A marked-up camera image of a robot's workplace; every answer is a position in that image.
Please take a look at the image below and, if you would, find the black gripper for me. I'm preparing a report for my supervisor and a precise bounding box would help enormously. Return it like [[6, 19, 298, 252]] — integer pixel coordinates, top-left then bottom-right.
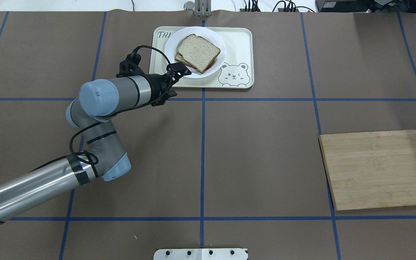
[[148, 63, 192, 107]]

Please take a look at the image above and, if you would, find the white round plate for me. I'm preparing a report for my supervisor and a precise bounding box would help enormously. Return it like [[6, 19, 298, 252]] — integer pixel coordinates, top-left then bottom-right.
[[164, 26, 227, 79]]

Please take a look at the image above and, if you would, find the white bread slice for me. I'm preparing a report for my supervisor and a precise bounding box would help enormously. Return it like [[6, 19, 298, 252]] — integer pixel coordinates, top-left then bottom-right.
[[176, 34, 221, 65]]

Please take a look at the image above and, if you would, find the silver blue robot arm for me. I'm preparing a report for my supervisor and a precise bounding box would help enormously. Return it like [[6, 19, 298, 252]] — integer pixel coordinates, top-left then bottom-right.
[[0, 61, 191, 225]]

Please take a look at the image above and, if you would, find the bread slice with crust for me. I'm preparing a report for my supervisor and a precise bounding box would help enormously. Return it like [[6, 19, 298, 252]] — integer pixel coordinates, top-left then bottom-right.
[[175, 52, 217, 73]]

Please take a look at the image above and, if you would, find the cream bear tray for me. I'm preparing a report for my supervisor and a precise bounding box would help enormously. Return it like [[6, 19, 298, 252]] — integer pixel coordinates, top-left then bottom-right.
[[149, 26, 254, 89]]

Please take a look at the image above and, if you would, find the small metal cylinder weight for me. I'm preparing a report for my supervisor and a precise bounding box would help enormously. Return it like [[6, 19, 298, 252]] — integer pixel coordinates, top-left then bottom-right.
[[183, 1, 195, 10]]

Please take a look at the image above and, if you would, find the wooden cutting board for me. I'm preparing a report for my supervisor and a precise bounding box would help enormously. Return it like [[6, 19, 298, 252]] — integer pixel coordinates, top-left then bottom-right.
[[318, 130, 416, 211]]

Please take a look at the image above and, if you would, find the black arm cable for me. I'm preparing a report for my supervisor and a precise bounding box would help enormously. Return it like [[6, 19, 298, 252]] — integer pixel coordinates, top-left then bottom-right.
[[69, 45, 172, 166]]

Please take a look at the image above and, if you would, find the aluminium frame post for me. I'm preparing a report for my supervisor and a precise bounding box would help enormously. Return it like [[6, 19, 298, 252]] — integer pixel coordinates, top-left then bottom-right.
[[194, 0, 212, 17]]

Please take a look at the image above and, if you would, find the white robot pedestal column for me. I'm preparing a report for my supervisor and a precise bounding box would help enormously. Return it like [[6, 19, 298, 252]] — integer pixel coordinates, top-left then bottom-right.
[[153, 247, 249, 260]]

